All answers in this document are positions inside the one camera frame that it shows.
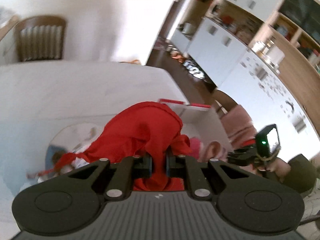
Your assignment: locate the row of shoes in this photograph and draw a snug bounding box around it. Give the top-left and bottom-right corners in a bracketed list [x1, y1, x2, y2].
[166, 44, 205, 80]

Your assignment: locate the wooden chair beside table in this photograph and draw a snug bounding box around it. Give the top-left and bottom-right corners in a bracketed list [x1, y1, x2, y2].
[212, 89, 238, 118]

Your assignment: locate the pink fleece slipper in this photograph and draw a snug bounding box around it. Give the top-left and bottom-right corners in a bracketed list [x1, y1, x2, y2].
[198, 141, 228, 163]

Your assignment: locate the camera box with screen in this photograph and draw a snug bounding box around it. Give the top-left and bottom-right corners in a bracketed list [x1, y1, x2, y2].
[255, 124, 281, 161]

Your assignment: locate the red cloth on chair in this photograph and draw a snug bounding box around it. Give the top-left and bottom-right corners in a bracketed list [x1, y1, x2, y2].
[241, 139, 255, 147]

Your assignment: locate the wooden chair behind table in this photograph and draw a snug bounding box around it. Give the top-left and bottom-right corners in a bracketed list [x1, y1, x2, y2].
[15, 15, 67, 62]

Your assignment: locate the white cabinet unit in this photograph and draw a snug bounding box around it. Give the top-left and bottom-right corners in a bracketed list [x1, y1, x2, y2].
[170, 17, 320, 140]

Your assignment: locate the pink fringed scarf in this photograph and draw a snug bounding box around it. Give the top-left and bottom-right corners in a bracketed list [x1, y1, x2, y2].
[220, 105, 257, 149]

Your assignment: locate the person's right hand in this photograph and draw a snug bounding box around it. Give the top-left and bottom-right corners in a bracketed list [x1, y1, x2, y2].
[258, 157, 291, 183]

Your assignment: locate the white cardboard box red rim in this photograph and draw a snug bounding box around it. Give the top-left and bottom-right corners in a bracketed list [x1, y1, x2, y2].
[159, 99, 233, 152]

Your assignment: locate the red garment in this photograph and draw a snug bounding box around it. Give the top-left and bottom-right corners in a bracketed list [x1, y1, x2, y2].
[38, 101, 191, 191]

